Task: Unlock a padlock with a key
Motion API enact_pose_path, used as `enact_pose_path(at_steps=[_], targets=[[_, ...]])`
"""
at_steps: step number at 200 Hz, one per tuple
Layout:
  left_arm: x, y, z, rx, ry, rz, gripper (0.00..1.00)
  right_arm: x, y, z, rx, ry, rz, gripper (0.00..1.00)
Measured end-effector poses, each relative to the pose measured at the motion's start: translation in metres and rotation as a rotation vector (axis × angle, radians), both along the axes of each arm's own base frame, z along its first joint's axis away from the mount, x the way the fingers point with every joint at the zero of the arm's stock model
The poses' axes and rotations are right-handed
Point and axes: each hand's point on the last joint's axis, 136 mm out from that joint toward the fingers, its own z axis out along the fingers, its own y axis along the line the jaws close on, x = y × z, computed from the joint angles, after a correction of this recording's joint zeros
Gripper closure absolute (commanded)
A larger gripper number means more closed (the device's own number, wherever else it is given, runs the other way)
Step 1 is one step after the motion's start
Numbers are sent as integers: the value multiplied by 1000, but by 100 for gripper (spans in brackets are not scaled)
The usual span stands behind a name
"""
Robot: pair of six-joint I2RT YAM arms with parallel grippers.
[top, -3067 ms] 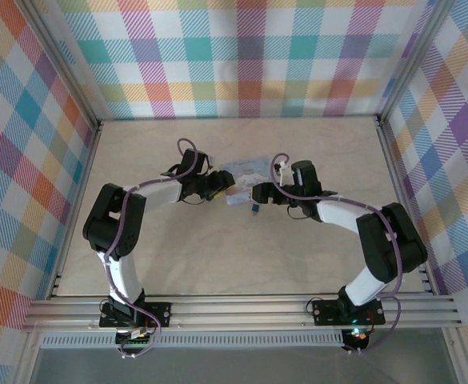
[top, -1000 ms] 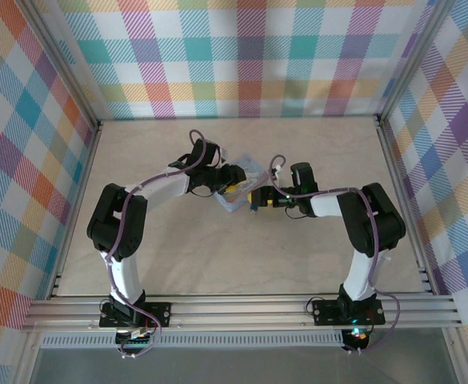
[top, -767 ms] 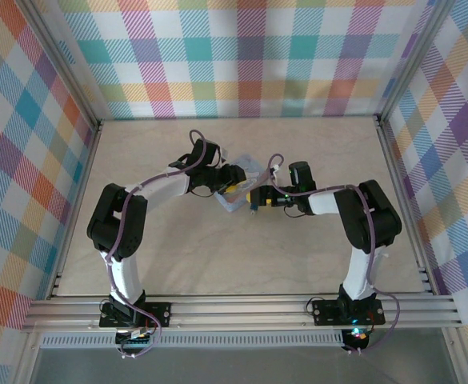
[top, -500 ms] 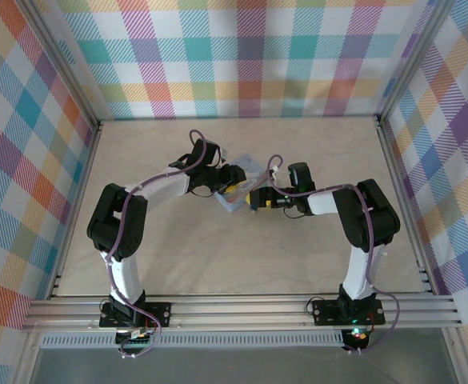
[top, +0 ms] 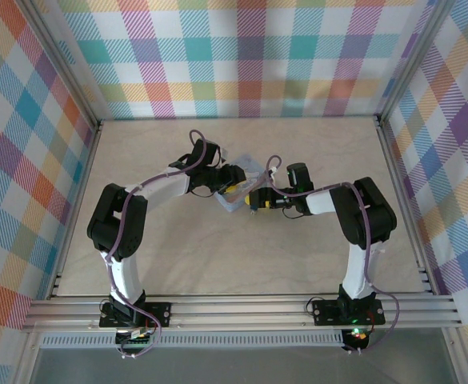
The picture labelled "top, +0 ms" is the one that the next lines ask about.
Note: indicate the small silver key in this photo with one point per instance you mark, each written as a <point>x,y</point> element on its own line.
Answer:
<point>253,213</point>

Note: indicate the blue cartoon tin box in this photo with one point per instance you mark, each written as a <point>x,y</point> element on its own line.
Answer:
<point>249,165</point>

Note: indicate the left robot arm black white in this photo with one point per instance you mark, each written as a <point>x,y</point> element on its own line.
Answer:
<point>113,228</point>

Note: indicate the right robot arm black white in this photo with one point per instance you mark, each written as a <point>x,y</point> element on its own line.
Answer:
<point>371,216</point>

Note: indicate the grey metal panel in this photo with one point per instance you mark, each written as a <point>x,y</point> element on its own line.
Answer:
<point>237,368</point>

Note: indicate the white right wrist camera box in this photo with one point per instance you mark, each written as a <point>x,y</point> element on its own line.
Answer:
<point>273,172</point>

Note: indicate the aluminium side rail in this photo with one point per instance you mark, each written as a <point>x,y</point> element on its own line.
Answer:
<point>398,180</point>
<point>85,180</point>

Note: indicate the long aluminium base rail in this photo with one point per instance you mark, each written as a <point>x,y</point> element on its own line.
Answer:
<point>237,312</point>

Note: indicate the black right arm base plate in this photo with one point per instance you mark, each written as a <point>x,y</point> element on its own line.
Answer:
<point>325,312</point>

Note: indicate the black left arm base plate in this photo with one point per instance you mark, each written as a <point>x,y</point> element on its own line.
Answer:
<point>163,312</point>

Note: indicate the aluminium frame post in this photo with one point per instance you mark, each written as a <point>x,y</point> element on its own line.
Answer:
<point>63,68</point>
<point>411,60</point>

